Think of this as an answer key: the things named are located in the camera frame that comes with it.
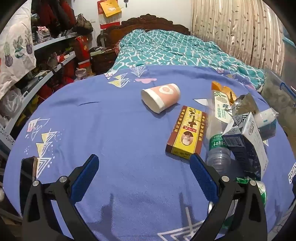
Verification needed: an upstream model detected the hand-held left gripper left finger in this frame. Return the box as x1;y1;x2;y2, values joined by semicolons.
22;153;100;241

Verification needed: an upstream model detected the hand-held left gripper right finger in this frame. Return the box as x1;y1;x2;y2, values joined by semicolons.
189;153;269;241

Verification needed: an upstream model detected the clear plastic bottle green label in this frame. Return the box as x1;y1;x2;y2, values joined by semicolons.
206;97;233;174

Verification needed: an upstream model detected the orange peel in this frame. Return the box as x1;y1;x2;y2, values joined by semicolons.
211;81;237;105

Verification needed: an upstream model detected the brown and yellow carton box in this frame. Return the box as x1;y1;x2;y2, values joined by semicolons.
165;105;207;160

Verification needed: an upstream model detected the blue patterned bedsheet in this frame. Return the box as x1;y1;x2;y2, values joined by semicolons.
3;65;289;241

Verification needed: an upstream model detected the blue and white milk carton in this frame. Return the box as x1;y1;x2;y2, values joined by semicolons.
221;112;269;181

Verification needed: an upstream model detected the smartphone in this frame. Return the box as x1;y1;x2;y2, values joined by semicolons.
20;156;38;216

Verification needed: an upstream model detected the green labelled container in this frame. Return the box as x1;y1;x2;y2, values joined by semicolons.
207;176;267;234

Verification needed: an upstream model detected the clear leaf print packet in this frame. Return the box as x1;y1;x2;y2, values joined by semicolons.
213;90;233;124

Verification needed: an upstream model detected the white tissue packet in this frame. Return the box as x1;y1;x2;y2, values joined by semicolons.
255;108;278;141

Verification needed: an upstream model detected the silver foil wrapper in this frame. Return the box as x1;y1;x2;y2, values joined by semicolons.
225;93;260;116

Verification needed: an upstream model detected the pink paper cup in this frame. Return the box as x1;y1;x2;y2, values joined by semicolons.
141;83;181;114

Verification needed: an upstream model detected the white plastic bag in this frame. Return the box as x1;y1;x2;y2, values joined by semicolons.
0;89;23;118

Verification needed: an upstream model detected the dark wooden nightstand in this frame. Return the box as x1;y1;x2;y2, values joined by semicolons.
90;47;118;75

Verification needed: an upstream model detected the red gift bag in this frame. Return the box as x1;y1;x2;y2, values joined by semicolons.
74;36;92;70

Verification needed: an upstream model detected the teal patterned quilt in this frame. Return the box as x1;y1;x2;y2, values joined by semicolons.
109;29;266;87

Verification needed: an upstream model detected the grey metal shelf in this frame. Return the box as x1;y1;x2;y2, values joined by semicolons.
0;32;79;158

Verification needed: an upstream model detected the carved wooden headboard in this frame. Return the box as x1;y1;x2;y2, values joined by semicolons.
97;14;191;50

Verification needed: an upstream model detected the white plant print cloth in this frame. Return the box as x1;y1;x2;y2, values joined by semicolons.
0;0;37;99

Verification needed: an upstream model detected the brown handbag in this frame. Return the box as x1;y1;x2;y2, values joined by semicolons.
74;14;94;35

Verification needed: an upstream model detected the beige leaf print curtain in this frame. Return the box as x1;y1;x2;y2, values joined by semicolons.
191;0;285;75

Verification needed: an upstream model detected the pile of clothes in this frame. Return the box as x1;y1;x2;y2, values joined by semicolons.
31;0;77;39

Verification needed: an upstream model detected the red and yellow wall calendar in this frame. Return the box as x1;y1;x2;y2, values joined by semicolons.
97;0;122;29

